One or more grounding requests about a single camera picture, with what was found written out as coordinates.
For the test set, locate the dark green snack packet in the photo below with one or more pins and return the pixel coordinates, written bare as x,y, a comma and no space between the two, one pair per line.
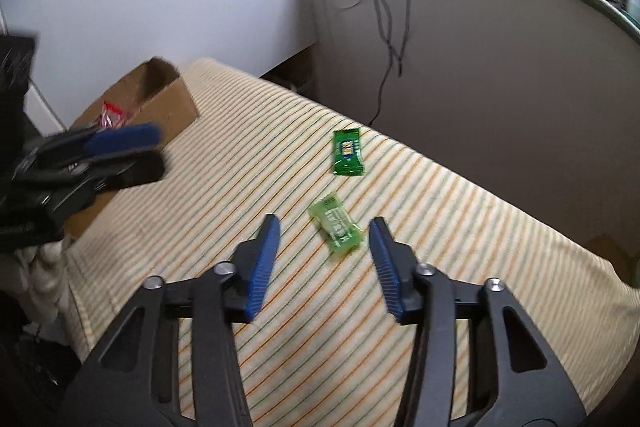
348,152

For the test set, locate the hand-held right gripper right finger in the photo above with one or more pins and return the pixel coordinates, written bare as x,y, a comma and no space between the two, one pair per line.
385,267

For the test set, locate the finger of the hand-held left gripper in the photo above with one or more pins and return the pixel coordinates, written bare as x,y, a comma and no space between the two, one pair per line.
125,138
135,169

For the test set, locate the light green candy packet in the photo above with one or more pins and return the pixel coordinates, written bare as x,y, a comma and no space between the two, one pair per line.
335,224

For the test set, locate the red and clear snack bag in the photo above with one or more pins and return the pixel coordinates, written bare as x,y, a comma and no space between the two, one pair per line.
112,114

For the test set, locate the person's left hand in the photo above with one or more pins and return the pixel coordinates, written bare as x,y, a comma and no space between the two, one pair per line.
42,282

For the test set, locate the striped tablecloth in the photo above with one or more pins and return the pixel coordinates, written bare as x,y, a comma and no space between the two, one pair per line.
400,187

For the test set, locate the brown cardboard box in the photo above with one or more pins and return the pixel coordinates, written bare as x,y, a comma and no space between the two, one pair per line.
167,107

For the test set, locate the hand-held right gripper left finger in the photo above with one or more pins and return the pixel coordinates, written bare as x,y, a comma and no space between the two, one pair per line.
262,267

